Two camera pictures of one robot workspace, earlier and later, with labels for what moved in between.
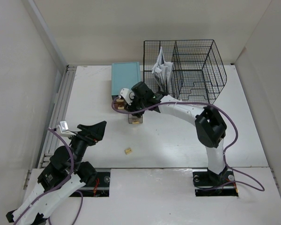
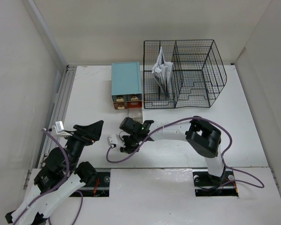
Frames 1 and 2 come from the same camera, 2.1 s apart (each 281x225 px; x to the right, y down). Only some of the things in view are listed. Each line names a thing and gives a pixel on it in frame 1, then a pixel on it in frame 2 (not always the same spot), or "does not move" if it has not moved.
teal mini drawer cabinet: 124,75 does not move
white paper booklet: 161,71 does not move
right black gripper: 131,108 to 127,148
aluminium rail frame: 58,112 does not move
